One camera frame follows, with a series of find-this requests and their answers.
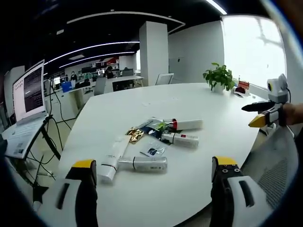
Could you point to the gold skincare sachet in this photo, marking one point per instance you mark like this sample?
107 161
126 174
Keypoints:
134 135

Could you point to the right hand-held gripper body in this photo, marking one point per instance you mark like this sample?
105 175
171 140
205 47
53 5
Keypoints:
277 88

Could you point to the white office chair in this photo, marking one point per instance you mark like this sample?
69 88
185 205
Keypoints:
164 79

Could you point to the silver skincare bottle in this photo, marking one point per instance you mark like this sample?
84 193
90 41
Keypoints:
144 163

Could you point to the clear skincare sachet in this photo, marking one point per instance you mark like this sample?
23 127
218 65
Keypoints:
152 149

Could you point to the blue box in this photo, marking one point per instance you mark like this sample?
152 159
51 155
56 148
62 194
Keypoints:
66 86

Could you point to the white laptop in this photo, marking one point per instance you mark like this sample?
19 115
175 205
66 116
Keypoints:
26 99

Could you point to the green leaf skincare sachet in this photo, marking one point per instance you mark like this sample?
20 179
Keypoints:
163 124

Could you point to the white skincare bottle red label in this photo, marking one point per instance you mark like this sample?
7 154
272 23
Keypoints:
182 139

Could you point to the white skincare tube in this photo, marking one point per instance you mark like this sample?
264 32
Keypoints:
113 157

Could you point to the grey mesh office chair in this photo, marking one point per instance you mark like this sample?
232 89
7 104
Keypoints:
272 165

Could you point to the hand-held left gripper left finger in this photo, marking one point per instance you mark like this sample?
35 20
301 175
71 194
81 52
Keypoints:
71 189

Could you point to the red box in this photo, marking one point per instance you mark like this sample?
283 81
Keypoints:
243 87

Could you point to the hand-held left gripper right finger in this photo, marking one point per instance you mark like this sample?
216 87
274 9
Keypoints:
236 189

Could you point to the white skincare bottle red cap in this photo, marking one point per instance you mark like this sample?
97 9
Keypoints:
189 124

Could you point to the dark blue skincare sachet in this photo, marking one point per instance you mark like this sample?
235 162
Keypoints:
150 129

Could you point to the white background desk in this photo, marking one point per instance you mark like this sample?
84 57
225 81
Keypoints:
123 81

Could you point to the person's right hand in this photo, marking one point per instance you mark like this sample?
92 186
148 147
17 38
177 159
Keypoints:
293 114

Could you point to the green potted plant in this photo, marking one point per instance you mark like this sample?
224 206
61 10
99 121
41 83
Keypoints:
219 76

